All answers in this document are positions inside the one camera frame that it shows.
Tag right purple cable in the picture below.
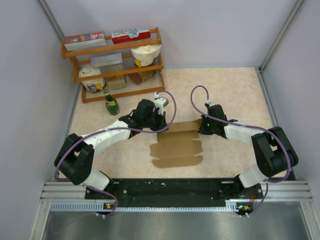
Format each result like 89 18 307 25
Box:
190 85 293 217

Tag brown bread pieces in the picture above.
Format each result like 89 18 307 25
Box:
128 70 157 85

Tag green glass bottle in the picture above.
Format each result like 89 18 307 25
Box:
103 89 120 116

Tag white paper bag lower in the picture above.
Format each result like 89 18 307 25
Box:
78 64 106 93

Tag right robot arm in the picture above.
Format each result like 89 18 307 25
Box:
199 102 299 198

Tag white paper bag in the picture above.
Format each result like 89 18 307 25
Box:
131 44 162 68
78 64 106 93

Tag clear plastic box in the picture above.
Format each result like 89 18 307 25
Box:
90 53 123 68

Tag tan cardboard packet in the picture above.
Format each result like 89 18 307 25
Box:
106 63 127 90

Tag wooden shelf rack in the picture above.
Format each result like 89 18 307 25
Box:
61 27 166 103

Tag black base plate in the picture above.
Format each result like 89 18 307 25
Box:
84 177 265 208

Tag red grey foil box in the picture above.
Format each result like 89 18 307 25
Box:
63 31 107 51

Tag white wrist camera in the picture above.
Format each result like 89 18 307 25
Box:
204 99 216 108
153 93 169 116

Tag red white wrap box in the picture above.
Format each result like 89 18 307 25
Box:
111 28 151 45

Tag brown cardboard box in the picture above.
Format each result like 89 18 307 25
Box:
150 119 203 169

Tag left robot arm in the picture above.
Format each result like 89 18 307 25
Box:
54 97 169 199

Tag aluminium front rail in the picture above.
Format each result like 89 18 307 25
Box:
40 178 313 215

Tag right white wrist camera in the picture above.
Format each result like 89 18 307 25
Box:
204 99 216 108

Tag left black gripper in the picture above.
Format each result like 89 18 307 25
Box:
142 108 169 133

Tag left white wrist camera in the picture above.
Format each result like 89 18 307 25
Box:
153 93 169 116

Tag white paper bag upper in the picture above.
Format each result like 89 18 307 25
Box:
131 44 162 68

